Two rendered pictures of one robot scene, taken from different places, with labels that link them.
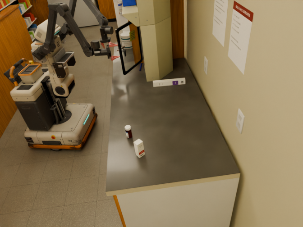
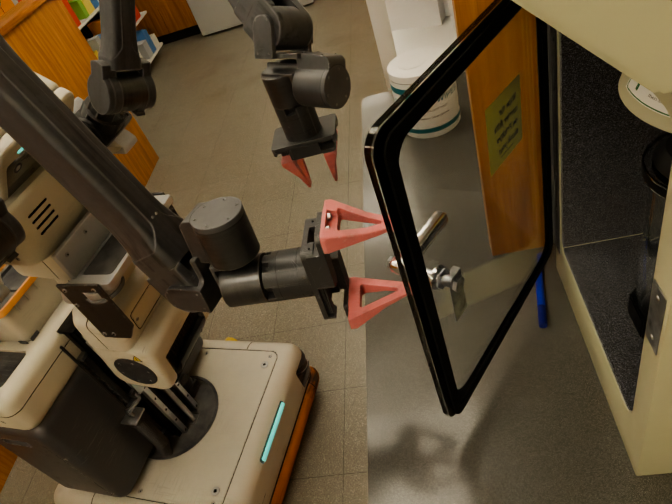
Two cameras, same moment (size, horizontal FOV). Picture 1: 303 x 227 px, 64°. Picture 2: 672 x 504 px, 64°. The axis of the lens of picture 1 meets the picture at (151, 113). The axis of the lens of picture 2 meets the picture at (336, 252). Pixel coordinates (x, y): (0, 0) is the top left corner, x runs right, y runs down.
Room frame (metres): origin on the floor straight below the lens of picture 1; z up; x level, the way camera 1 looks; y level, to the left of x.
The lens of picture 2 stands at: (1.53, 0.14, 1.58)
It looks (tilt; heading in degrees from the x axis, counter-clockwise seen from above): 41 degrees down; 18
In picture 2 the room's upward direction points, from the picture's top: 22 degrees counter-clockwise
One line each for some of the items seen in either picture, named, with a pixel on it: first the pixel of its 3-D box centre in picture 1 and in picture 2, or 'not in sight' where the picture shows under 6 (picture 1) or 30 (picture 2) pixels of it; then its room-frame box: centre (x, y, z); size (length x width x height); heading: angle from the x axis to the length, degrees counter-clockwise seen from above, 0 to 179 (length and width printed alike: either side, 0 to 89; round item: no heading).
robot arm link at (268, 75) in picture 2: (103, 30); (288, 84); (2.24, 0.35, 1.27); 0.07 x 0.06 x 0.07; 58
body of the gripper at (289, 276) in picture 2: (105, 52); (299, 272); (1.94, 0.33, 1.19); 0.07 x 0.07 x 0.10; 1
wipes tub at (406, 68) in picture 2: not in sight; (423, 92); (2.60, 0.17, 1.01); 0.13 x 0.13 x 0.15
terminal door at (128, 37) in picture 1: (130, 47); (489, 214); (1.98, 0.11, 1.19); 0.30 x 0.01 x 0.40; 146
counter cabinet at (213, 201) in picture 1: (158, 125); not in sight; (1.78, -0.06, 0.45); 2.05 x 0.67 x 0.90; 2
